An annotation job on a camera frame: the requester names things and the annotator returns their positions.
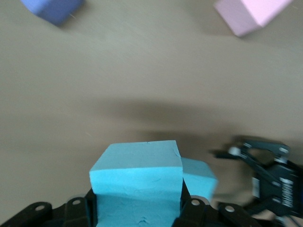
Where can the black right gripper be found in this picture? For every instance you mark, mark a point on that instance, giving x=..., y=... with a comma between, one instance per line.
x=279, y=189

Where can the light blue foam cube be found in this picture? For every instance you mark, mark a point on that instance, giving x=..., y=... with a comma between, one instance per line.
x=137, y=184
x=198, y=177

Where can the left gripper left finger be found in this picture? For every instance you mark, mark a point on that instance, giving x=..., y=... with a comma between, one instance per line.
x=47, y=217

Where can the pink foam cube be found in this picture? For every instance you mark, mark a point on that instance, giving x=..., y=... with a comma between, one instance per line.
x=251, y=14

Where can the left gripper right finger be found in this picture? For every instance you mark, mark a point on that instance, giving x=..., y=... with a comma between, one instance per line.
x=213, y=217

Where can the brown table cover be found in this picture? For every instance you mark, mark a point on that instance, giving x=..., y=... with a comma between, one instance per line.
x=142, y=82

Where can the purple foam cube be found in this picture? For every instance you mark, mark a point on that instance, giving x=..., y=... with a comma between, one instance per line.
x=54, y=9

